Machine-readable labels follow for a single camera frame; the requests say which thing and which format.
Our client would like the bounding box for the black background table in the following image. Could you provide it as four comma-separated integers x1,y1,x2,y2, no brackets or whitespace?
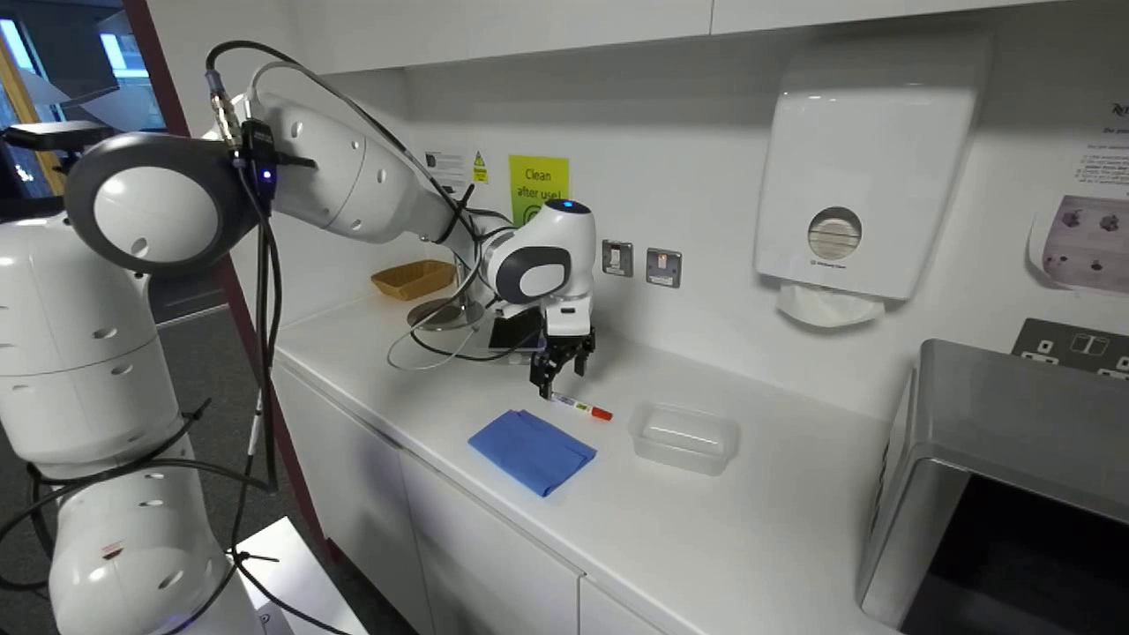
0,115,113,154

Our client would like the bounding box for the white text wall paper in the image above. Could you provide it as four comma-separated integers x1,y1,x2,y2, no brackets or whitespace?
1065,100,1129,194

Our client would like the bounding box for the dark red door frame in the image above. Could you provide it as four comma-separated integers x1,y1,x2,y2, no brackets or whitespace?
123,0,327,538

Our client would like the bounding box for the white instruction notice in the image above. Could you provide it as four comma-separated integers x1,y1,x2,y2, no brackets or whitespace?
423,148,472,182

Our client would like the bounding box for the white lower cabinet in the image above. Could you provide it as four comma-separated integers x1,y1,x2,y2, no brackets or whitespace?
260,346,708,635

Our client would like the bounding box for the white paper towel dispenser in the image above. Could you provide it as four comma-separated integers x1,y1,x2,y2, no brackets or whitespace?
750,86,981,336

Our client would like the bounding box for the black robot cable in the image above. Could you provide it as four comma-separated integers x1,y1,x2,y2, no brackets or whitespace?
0,34,546,635

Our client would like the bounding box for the blue folded cloth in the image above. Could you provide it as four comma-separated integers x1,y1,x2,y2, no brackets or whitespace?
466,406,599,501

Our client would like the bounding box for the orange marker with white barrel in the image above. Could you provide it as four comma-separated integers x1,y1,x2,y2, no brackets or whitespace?
546,393,616,427

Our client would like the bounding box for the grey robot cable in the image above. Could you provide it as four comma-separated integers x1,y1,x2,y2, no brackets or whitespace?
385,292,537,374

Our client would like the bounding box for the white floor board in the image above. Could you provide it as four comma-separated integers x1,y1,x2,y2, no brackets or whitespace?
228,515,369,635

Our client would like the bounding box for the white upper cabinet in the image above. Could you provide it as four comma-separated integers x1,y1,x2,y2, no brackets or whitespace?
292,0,1069,86

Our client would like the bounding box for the green clean after use sign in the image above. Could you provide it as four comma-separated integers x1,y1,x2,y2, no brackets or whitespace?
507,152,574,228

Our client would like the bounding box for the purple picture wall poster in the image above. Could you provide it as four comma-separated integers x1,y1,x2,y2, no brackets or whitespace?
1023,190,1129,292

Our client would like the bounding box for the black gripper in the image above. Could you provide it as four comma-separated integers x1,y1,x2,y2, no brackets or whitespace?
525,332,599,401

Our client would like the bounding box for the white cabinet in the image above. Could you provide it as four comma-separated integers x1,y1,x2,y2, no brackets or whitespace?
292,0,1069,86
260,346,708,635

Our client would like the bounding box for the clear plastic lunchbox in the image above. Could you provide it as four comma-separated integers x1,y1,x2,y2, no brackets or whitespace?
629,401,746,481

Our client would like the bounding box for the yellow pole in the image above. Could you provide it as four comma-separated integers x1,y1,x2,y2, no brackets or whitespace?
0,39,40,135

